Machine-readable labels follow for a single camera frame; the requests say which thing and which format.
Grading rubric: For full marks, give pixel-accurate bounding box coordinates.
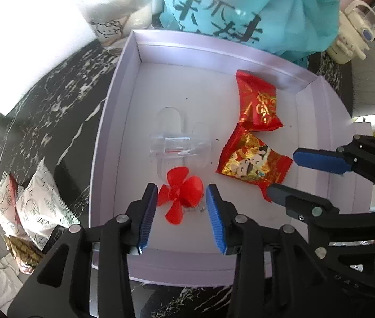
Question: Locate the glass mug with cartoon print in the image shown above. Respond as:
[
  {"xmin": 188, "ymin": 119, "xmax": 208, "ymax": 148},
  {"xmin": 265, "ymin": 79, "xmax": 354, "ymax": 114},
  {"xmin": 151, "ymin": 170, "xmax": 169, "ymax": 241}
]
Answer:
[{"xmin": 71, "ymin": 0, "xmax": 156, "ymax": 54}]

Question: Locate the red gold figure snack packet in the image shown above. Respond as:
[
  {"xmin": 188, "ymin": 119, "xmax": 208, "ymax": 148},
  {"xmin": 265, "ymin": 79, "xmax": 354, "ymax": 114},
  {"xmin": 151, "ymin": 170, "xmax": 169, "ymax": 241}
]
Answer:
[{"xmin": 215, "ymin": 124, "xmax": 293, "ymax": 202}]

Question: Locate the white printed bread packet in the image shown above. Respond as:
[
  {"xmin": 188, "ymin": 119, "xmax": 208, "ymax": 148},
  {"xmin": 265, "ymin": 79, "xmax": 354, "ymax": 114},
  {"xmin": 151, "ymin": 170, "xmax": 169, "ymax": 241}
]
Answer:
[
  {"xmin": 0, "ymin": 172, "xmax": 20, "ymax": 239},
  {"xmin": 15, "ymin": 158, "xmax": 77, "ymax": 251}
]

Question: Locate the teal drawstring bag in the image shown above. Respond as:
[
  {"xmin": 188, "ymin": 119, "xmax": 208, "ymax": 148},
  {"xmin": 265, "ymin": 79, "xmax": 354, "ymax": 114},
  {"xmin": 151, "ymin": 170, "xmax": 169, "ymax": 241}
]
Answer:
[{"xmin": 152, "ymin": 0, "xmax": 340, "ymax": 63}]

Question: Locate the brown snack packet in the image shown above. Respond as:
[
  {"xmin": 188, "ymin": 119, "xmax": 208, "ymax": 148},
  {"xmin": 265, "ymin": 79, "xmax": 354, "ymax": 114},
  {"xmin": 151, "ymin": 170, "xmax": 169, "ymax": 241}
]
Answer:
[{"xmin": 7, "ymin": 233, "xmax": 44, "ymax": 274}]

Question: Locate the red plastic propeller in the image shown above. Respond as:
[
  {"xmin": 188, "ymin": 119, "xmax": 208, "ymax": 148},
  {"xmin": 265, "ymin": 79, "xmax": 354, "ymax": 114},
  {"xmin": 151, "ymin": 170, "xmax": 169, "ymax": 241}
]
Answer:
[{"xmin": 158, "ymin": 167, "xmax": 204, "ymax": 226}]

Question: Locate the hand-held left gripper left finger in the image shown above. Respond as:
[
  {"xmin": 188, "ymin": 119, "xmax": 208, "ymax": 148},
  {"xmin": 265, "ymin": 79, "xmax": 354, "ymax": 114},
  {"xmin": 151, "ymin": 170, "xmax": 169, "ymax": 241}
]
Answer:
[{"xmin": 7, "ymin": 183, "xmax": 159, "ymax": 318}]

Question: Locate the cream appliance with handle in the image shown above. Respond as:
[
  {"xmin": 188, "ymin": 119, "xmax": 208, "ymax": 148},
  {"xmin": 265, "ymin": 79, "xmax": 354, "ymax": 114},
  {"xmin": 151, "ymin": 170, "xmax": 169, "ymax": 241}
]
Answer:
[{"xmin": 327, "ymin": 0, "xmax": 375, "ymax": 65}]

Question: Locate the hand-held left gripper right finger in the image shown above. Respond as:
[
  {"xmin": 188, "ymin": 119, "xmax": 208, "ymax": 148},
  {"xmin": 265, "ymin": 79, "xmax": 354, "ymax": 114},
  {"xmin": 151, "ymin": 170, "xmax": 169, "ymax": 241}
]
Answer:
[{"xmin": 205, "ymin": 183, "xmax": 338, "ymax": 318}]

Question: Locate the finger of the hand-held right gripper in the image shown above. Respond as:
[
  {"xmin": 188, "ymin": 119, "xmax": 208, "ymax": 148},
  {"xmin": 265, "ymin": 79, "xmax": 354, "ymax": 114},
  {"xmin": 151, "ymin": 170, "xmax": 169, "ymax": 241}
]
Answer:
[
  {"xmin": 293, "ymin": 135, "xmax": 375, "ymax": 193},
  {"xmin": 267, "ymin": 185, "xmax": 340, "ymax": 226}
]

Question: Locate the lilac cardboard box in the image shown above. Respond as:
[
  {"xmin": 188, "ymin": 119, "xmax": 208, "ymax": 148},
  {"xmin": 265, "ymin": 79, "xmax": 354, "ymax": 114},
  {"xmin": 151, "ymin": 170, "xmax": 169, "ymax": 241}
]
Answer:
[{"xmin": 88, "ymin": 29, "xmax": 375, "ymax": 287}]

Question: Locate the clear plastic hook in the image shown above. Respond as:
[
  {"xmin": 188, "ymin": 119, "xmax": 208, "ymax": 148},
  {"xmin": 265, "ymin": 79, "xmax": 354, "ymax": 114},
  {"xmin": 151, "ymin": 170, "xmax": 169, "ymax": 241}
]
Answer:
[{"xmin": 149, "ymin": 106, "xmax": 212, "ymax": 168}]

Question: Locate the red gold-print candy packet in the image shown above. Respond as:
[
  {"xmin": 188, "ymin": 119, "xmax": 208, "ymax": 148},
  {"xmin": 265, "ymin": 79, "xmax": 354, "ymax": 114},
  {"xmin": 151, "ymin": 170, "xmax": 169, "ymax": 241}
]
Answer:
[{"xmin": 235, "ymin": 69, "xmax": 283, "ymax": 131}]

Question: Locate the white foam board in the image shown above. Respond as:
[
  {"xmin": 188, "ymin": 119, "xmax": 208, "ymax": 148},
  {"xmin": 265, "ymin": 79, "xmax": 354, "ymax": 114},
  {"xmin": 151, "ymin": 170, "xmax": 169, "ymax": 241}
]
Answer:
[{"xmin": 0, "ymin": 0, "xmax": 151, "ymax": 116}]

